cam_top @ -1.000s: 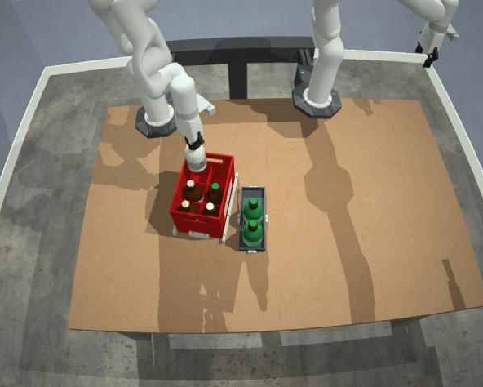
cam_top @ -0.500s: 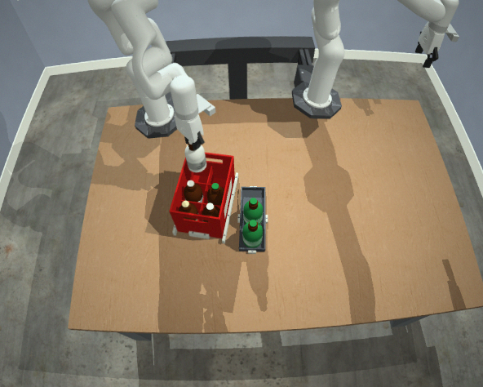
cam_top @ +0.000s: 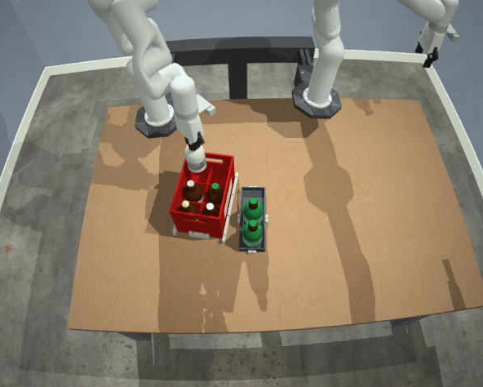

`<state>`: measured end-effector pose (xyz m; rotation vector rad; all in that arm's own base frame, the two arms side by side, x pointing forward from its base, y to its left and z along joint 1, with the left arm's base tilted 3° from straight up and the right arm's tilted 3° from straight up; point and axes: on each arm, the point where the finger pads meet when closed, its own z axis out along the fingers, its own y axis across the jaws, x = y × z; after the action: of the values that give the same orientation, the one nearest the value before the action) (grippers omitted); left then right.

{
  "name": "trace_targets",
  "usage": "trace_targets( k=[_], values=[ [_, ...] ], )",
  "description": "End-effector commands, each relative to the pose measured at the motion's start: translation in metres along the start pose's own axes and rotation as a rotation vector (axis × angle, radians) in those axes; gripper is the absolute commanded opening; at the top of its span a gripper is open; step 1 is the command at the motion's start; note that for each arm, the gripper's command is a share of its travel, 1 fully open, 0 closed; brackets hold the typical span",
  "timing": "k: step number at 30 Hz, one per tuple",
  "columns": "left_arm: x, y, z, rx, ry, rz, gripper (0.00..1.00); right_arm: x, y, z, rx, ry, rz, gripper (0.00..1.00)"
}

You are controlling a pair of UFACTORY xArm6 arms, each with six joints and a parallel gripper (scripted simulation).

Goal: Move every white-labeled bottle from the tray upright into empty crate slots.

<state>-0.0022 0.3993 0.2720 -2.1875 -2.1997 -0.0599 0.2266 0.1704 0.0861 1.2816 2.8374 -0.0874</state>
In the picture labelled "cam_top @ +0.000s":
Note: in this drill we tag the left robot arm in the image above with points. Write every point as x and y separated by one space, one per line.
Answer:
326 27

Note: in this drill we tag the green bottle with pale green label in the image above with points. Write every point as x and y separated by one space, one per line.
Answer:
252 233

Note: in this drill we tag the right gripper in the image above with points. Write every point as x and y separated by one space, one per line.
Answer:
192 130

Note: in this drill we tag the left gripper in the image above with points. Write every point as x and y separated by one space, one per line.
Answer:
430 42

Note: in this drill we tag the green bottle with white label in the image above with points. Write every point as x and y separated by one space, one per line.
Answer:
253 210

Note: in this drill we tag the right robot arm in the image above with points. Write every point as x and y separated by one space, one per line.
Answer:
132 30

